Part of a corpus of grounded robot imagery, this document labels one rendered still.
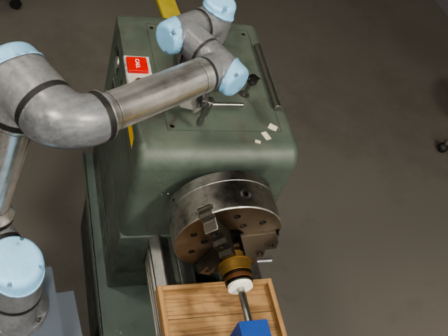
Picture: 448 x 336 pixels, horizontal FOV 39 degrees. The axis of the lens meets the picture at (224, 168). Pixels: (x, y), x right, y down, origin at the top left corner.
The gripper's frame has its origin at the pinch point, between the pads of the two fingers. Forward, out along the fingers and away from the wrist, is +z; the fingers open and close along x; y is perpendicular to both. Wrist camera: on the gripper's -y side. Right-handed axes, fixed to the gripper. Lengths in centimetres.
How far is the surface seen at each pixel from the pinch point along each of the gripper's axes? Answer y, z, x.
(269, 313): -27, 48, 39
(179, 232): 3.7, 24.1, 23.1
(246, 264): -13.0, 24.3, 34.3
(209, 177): -4.7, 14.0, 12.5
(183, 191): 1.5, 19.6, 12.6
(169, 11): -59, 133, -211
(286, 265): -84, 136, -23
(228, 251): -8.2, 22.8, 30.9
